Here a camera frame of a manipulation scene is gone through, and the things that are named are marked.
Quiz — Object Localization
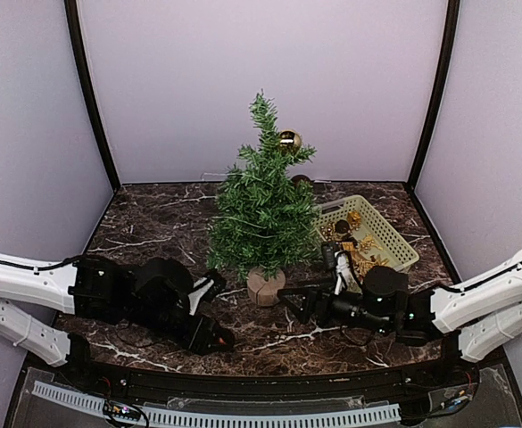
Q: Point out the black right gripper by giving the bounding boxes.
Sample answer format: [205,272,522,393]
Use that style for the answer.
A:
[278,276,392,334]

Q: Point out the small green christmas tree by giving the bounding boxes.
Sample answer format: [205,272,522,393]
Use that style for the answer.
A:
[207,92,318,281]

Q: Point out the beige plastic basket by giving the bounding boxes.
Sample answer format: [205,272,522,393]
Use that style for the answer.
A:
[314,195,419,273]

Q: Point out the shiny gold bauble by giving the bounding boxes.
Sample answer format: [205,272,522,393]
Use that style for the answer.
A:
[278,129,302,154]

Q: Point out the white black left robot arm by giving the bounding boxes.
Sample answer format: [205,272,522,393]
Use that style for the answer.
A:
[0,253,235,389]

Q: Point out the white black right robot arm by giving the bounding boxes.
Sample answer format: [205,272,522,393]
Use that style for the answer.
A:
[278,242,522,387]

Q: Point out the gold glitter reindeer ornament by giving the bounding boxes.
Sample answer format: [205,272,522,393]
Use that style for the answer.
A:
[353,256,389,276]

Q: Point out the brown pine cone ornament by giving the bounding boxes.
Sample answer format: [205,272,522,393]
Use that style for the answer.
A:
[335,219,352,236]

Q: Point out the gold gift box ornament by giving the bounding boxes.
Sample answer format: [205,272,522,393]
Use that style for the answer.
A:
[346,210,361,229]

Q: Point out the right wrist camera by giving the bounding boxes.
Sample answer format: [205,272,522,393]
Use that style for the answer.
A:
[321,242,362,295]

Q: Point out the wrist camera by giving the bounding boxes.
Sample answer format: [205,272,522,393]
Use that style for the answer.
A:
[321,242,362,295]
[187,269,227,316]

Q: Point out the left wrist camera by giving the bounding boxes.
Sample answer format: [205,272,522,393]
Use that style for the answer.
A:
[187,269,227,316]

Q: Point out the grey slotted cable duct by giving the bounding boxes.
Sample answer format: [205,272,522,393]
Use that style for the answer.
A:
[32,381,402,427]

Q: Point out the black front rail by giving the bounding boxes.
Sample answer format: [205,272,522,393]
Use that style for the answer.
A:
[59,360,480,402]

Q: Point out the right black frame post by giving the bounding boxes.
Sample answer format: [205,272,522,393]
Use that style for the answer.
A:
[407,0,460,193]

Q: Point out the black frame post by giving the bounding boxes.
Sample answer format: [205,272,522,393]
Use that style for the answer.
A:
[407,0,460,193]
[63,0,121,193]

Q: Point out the left black frame post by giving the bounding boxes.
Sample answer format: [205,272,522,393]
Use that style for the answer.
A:
[63,0,121,193]

